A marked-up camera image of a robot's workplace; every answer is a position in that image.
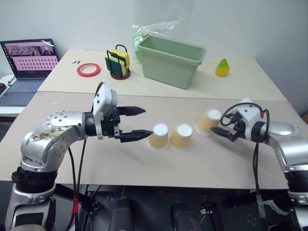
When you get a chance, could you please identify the sponges in wire holder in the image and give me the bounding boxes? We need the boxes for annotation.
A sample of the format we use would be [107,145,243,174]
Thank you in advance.
[105,44,131,81]

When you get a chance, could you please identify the clear plastic bag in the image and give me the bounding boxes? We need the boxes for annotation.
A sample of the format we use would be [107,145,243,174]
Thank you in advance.
[131,21,186,61]

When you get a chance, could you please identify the dark rounded shape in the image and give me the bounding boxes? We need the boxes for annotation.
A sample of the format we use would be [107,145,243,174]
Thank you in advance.
[171,201,203,231]
[105,196,134,231]

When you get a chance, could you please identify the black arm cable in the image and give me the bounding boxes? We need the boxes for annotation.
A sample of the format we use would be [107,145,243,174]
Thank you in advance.
[76,138,88,200]
[64,146,78,231]
[219,102,270,217]

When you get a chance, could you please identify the brown paper cup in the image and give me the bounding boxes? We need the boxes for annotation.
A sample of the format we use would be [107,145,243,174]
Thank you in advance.
[195,108,222,137]
[147,123,169,152]
[168,123,193,153]

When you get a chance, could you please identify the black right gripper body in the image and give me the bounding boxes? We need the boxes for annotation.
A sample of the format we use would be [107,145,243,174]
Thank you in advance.
[229,121,247,143]

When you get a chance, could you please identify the grey open laptop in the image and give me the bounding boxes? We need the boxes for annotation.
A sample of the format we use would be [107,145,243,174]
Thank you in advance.
[0,38,60,107]

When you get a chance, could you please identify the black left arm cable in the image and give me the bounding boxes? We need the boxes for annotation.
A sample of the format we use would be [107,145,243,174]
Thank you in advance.
[76,138,88,200]
[64,146,78,231]

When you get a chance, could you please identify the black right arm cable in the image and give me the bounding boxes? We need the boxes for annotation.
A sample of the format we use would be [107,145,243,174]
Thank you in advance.
[219,102,270,217]

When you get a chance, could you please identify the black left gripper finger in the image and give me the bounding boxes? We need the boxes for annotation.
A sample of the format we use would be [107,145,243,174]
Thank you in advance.
[119,129,154,143]
[119,105,146,117]

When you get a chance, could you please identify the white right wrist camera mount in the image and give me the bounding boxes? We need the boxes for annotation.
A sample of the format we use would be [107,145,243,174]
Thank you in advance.
[234,97,265,129]

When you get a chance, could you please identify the yellow green toy pear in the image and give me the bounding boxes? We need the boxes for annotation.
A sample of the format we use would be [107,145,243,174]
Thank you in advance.
[215,58,231,77]

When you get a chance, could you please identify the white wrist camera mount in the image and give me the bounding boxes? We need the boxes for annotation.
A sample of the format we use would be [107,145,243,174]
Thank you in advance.
[92,82,118,141]
[234,97,265,129]

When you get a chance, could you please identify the red tape roll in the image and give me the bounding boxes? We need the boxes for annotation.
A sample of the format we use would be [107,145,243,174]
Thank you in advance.
[77,63,102,78]

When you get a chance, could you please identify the yellow sponge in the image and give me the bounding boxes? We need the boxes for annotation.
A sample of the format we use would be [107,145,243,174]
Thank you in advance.
[107,48,131,75]

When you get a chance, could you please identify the green plastic bin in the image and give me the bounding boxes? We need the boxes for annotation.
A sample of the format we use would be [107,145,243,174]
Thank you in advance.
[137,36,208,90]

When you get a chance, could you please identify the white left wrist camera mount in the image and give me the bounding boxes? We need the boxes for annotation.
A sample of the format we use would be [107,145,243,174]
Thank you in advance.
[92,82,118,141]

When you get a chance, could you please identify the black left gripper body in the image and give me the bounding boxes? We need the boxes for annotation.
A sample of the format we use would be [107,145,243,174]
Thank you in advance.
[100,108,123,141]

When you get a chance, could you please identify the white crumpled tape strip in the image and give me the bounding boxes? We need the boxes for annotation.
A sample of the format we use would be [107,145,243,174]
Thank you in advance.
[257,192,289,218]

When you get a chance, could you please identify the green scouring pad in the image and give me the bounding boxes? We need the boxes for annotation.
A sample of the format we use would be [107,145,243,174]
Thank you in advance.
[105,56,126,75]

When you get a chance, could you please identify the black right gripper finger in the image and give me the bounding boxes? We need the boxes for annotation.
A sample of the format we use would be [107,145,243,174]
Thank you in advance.
[210,127,234,141]

